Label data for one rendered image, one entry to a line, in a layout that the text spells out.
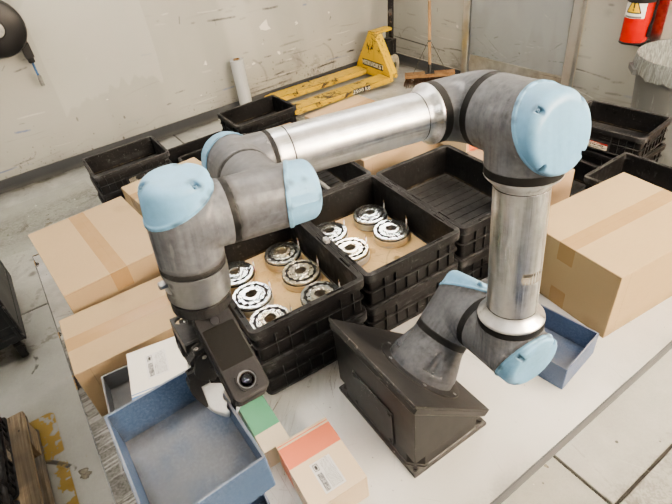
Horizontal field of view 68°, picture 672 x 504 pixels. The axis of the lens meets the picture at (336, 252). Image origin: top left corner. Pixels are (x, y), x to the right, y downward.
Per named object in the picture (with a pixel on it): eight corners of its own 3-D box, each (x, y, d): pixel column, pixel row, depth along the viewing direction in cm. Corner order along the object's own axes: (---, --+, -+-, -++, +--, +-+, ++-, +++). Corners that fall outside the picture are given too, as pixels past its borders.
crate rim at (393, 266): (462, 237, 130) (463, 230, 128) (367, 286, 119) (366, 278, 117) (373, 180, 158) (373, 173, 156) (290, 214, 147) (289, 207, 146)
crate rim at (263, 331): (367, 286, 119) (366, 278, 117) (253, 343, 108) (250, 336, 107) (290, 214, 147) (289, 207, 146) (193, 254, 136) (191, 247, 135)
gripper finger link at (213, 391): (217, 392, 74) (207, 347, 69) (233, 420, 70) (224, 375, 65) (197, 402, 73) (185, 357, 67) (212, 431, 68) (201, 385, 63)
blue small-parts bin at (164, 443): (276, 484, 66) (265, 456, 62) (170, 561, 60) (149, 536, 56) (214, 388, 80) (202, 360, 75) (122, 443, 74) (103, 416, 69)
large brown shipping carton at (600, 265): (608, 227, 160) (623, 171, 148) (703, 276, 138) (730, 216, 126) (514, 275, 147) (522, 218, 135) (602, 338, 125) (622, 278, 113)
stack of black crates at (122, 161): (175, 201, 314) (151, 134, 287) (193, 221, 294) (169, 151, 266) (111, 226, 298) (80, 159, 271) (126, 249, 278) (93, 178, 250)
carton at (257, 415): (294, 453, 109) (290, 437, 106) (269, 468, 107) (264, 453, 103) (249, 381, 126) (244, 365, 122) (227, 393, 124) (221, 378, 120)
